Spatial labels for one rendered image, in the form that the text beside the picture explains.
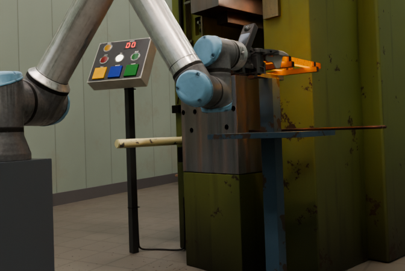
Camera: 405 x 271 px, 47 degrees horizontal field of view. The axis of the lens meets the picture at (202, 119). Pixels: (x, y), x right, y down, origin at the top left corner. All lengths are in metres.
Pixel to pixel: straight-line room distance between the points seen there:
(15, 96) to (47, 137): 3.25
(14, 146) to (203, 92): 0.61
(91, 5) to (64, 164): 3.46
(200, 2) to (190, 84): 1.26
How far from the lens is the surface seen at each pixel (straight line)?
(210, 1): 2.37
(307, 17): 2.16
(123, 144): 2.39
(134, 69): 2.55
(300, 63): 1.81
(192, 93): 1.19
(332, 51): 2.28
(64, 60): 1.59
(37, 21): 4.82
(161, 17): 1.27
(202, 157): 2.27
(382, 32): 2.51
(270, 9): 2.26
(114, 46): 2.75
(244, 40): 1.52
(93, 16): 1.56
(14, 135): 1.50
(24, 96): 1.54
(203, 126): 2.26
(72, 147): 4.97
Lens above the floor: 0.67
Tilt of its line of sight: 2 degrees up
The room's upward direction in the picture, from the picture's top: 2 degrees counter-clockwise
